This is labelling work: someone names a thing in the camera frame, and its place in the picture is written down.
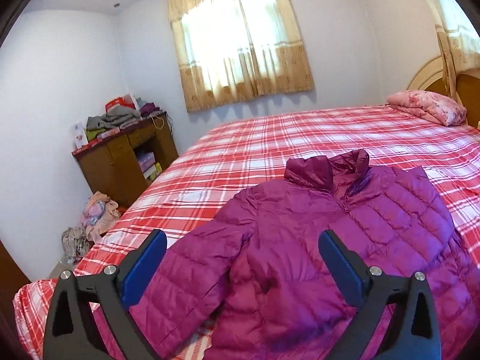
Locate purple puffer jacket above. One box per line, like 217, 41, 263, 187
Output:
130, 150, 479, 359

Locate pink clothes heap on floor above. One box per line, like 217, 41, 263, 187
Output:
80, 192, 121, 244

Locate grey clothes pile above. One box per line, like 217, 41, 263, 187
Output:
86, 106, 142, 130

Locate purple folded clothes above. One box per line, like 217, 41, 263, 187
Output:
140, 102, 163, 118

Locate grey cloth on floor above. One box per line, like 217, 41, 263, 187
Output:
61, 227, 90, 264

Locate wooden desk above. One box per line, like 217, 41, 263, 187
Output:
72, 111, 178, 207

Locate white card on desk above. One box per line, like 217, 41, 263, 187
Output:
73, 123, 89, 149

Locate red plaid bed sheet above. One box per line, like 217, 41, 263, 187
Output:
12, 104, 480, 360

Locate pink floral pillow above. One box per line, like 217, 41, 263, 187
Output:
387, 90, 467, 127

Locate red box on desk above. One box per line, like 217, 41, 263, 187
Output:
105, 94, 140, 112

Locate wooden headboard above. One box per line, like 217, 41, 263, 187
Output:
408, 56, 480, 128

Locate beige side curtain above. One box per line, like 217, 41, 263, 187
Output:
425, 0, 479, 94

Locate beige window curtain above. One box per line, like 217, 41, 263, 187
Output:
168, 0, 314, 113

